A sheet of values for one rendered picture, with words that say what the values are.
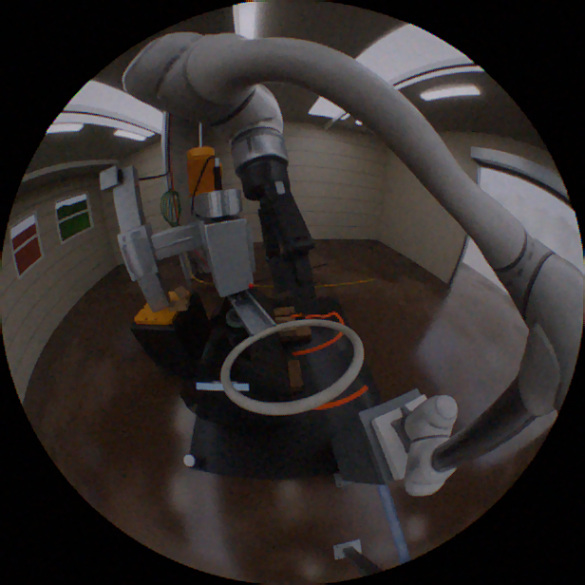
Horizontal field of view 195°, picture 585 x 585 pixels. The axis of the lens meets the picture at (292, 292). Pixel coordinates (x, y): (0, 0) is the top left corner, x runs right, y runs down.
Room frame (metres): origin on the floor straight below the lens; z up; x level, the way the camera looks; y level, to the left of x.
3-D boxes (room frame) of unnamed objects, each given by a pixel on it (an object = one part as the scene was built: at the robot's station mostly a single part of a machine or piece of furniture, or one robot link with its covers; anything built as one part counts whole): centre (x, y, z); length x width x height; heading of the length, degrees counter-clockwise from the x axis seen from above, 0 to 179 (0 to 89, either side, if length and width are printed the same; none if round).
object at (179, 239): (1.20, 1.12, 1.34); 0.74 x 0.34 x 0.25; 123
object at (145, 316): (1.09, 1.29, 0.76); 0.49 x 0.49 x 0.05; 4
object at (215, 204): (1.19, 0.57, 1.60); 0.96 x 0.25 x 0.17; 34
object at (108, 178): (0.94, 1.29, 2.00); 0.20 x 0.18 x 0.15; 94
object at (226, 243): (0.96, 0.42, 1.30); 0.36 x 0.22 x 0.45; 34
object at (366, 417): (0.07, -0.55, 0.40); 0.50 x 0.50 x 0.80; 10
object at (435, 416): (0.07, -0.54, 1.02); 0.18 x 0.16 x 0.22; 155
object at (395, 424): (0.09, -0.54, 0.88); 0.22 x 0.18 x 0.06; 13
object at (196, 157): (1.45, 0.73, 1.88); 0.31 x 0.28 x 0.40; 124
